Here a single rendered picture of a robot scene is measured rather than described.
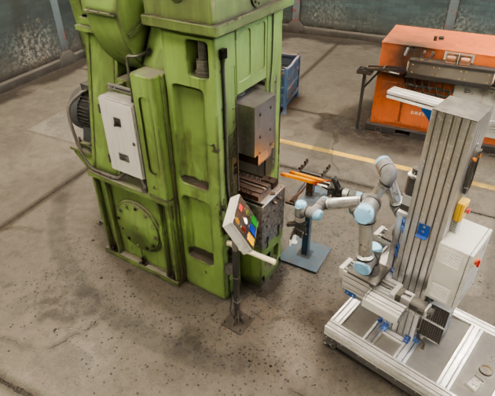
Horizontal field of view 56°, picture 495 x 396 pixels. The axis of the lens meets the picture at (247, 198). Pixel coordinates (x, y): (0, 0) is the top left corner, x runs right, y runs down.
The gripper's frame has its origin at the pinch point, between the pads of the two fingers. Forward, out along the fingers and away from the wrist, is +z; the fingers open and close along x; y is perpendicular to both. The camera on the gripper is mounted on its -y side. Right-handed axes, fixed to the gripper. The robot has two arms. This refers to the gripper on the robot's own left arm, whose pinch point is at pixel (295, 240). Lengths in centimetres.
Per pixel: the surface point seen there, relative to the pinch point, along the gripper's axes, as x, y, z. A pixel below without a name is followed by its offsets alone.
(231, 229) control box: -39, -26, -20
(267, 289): 20, -41, 93
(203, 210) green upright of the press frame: -12, -83, 7
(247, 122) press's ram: 13, -56, -70
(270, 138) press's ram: 37, -54, -49
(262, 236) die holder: 18, -45, 33
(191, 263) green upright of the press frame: -20, -96, 67
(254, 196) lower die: 19, -55, -5
